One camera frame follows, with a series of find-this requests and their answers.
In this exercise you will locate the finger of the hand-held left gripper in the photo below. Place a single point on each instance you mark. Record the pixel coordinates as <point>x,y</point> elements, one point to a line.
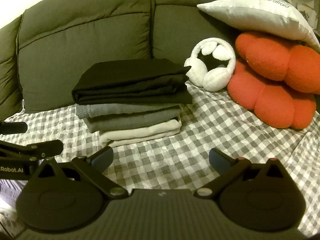
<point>12,128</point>
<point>30,150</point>

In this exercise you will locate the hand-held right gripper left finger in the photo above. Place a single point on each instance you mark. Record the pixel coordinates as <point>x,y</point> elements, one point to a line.
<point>102,158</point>

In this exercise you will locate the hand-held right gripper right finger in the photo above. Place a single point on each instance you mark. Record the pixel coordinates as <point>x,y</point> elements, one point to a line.
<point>220,160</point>

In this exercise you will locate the black garment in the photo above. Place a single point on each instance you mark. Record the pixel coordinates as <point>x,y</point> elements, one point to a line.
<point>130,80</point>

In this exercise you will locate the pale lilac cloth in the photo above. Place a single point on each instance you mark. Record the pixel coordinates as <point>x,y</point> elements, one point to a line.
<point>11,191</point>

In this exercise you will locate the grey checkered blanket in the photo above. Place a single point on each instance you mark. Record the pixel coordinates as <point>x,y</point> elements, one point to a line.
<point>187,135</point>

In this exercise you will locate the cream folded garment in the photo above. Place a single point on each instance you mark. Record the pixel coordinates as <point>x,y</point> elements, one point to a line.
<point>140,132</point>

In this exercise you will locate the dark grey folded garment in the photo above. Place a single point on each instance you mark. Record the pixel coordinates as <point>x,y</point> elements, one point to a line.
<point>130,121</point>

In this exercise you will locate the white fluffy earmuffs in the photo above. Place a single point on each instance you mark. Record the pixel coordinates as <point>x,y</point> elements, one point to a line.
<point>215,77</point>

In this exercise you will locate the red puffy cushion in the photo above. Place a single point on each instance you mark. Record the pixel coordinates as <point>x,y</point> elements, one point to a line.
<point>270,80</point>

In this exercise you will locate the dark green sofa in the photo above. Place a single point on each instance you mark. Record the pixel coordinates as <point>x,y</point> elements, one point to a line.
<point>87,30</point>

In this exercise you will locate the white pillow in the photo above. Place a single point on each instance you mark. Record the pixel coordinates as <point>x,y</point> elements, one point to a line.
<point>255,15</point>

